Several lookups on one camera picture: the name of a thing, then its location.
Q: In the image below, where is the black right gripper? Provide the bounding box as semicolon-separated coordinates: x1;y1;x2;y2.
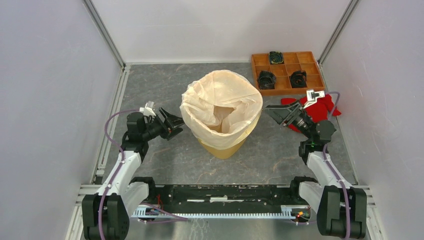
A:
263;99;314;141

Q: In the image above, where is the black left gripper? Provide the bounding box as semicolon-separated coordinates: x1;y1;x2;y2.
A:
141;107;188;141

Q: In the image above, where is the cream translucent plastic trash bag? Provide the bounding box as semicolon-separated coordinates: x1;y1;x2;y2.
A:
179;69;263;150

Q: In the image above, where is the yellow mesh trash bin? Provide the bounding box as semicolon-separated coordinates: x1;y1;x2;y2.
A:
197;113;261;160

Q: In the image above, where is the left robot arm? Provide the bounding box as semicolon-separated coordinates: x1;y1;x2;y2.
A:
81;102;184;240

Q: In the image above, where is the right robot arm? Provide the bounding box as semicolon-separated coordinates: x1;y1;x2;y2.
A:
263;101;368;240

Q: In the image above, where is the dark rolled item left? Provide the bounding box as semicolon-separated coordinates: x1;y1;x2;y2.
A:
257;70;277;90

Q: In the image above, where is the dark rolled item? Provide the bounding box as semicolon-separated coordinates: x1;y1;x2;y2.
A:
289;70;307;88
257;70;277;90
268;51;284;65

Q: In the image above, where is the dark rolled item right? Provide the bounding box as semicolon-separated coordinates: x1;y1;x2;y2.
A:
289;70;307;88

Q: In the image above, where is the red cloth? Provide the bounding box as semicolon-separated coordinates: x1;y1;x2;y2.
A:
280;94;342;123

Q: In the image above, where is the dark rolled item top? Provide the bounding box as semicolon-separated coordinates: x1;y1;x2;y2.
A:
268;51;284;65

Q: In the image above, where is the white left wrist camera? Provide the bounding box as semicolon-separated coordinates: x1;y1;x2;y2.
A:
139;101;156;117

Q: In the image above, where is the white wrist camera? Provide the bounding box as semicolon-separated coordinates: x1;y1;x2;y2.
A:
139;101;156;117
303;89;326;109

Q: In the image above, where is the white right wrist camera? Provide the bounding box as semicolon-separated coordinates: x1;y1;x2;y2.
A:
303;89;326;109

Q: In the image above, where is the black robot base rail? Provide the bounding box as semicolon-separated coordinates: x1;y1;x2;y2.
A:
132;177;308;215

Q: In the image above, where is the white toothed cable rail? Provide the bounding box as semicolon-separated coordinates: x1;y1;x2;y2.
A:
130;205;312;220

